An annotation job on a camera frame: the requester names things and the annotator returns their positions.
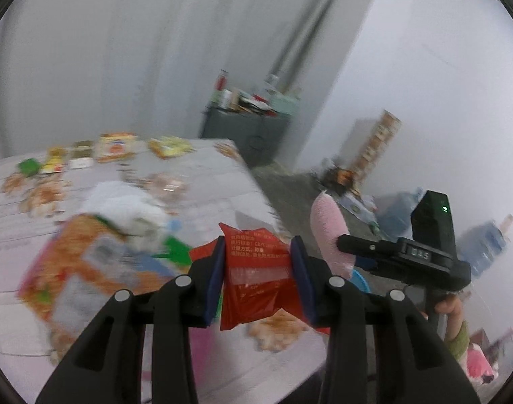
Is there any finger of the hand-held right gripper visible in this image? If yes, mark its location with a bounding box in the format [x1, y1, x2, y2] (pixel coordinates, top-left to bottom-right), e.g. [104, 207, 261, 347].
[338, 234, 398, 259]

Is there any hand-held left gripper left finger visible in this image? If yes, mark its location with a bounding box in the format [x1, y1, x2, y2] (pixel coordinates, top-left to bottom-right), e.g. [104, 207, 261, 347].
[35, 236, 225, 404]

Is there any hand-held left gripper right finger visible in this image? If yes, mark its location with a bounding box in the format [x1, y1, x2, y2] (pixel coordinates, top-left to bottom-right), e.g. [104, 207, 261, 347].
[290, 236, 482, 404]

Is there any blue plastic bin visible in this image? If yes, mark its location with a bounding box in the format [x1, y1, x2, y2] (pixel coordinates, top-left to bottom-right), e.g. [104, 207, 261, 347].
[350, 269, 372, 296]

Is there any red snack packet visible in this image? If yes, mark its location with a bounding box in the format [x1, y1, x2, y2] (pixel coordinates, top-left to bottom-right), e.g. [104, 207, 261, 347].
[189, 222, 308, 331]

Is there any large orange snack bag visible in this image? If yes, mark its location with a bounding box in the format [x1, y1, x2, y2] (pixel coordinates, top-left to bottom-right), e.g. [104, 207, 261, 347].
[16, 214, 190, 365]

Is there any person's right hand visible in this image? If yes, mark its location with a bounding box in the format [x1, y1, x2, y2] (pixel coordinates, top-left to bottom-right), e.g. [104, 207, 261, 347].
[434, 294, 464, 317]

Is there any white carton box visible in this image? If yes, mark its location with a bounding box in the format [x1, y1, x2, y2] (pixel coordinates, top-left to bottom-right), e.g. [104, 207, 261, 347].
[340, 194, 377, 220]

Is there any empty blue water jug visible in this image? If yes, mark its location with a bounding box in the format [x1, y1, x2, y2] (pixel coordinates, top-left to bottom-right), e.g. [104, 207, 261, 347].
[375, 187, 424, 230]

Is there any blue water jug with label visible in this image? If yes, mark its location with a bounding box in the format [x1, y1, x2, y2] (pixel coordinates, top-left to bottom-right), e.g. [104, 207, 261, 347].
[457, 221, 506, 277]

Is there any black cardboard box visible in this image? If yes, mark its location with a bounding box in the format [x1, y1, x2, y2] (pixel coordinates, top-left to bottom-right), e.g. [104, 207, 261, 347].
[323, 166, 359, 191]

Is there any floral printed cloth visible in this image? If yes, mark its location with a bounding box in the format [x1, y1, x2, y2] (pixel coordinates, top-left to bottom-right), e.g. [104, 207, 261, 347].
[0, 137, 328, 404]

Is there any white panel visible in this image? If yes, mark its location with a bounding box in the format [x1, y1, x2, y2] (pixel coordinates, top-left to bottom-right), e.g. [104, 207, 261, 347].
[340, 119, 380, 170]

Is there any tall patterned carton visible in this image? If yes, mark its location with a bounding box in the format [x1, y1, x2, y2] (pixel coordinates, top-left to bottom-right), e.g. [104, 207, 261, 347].
[352, 109, 403, 178]

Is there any white crumpled plastic bag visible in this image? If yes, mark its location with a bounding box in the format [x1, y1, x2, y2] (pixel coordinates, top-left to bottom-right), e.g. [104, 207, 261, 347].
[78, 181, 173, 258]

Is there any pink clothing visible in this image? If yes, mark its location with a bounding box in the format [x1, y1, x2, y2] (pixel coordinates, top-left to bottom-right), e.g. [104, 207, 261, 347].
[459, 340, 498, 384]

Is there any yellow snack packet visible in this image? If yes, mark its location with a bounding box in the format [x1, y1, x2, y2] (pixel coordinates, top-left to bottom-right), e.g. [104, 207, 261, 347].
[149, 135, 196, 160]

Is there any grey cabinet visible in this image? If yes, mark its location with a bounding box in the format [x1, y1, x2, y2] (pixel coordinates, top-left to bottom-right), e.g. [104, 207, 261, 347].
[199, 105, 293, 167]

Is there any mint green basket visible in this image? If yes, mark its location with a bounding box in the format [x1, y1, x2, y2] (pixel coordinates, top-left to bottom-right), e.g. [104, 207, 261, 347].
[272, 93, 301, 117]

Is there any orange and yellow snack bag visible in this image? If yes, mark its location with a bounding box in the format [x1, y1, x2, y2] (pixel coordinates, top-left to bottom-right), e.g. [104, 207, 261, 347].
[94, 133, 140, 164]

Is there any white and green packet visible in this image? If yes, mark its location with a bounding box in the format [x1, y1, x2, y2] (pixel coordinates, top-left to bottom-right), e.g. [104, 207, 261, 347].
[68, 140, 94, 170]

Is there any small yellow packet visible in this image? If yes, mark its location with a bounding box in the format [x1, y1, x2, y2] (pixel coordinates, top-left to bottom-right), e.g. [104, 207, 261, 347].
[41, 147, 67, 174]

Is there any grey curtain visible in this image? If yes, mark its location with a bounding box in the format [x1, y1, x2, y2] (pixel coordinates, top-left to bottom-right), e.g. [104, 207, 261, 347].
[0, 0, 387, 169]

